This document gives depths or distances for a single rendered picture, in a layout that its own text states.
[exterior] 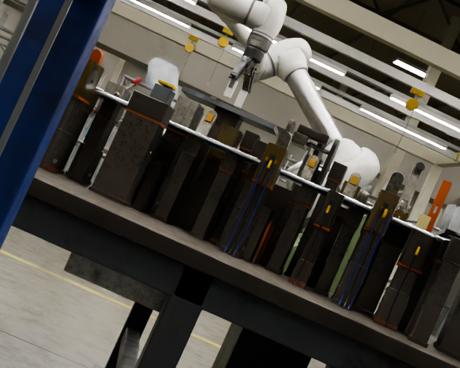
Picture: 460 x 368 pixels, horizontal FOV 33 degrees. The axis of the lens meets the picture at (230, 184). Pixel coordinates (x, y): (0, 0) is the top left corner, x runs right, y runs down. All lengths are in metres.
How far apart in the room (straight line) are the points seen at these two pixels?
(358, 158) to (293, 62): 0.52
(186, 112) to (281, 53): 0.88
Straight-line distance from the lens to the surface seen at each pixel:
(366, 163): 3.25
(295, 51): 3.48
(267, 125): 2.80
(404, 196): 2.64
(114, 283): 2.04
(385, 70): 10.12
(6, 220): 0.71
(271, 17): 2.93
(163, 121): 2.39
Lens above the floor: 0.78
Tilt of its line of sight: 3 degrees up
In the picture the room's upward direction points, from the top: 24 degrees clockwise
